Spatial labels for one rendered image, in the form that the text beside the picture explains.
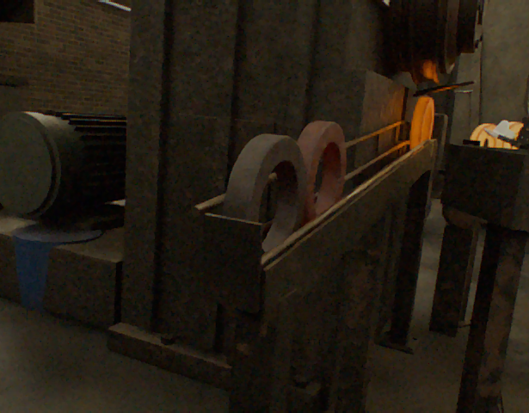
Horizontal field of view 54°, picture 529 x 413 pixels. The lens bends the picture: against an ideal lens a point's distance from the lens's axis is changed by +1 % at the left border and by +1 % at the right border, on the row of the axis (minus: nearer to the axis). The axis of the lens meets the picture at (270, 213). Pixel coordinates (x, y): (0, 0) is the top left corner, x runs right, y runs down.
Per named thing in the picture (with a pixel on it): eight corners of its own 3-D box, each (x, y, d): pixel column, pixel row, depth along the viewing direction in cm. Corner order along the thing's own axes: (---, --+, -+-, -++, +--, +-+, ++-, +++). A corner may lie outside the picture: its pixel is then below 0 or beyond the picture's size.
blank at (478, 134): (470, 124, 189) (477, 125, 187) (497, 122, 197) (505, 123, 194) (465, 166, 193) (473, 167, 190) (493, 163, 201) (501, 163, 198)
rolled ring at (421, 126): (436, 99, 166) (426, 98, 168) (427, 95, 150) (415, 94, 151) (428, 156, 170) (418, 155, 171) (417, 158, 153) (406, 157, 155)
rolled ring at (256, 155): (310, 127, 70) (289, 125, 72) (248, 145, 54) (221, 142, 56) (304, 253, 76) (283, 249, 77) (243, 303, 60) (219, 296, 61)
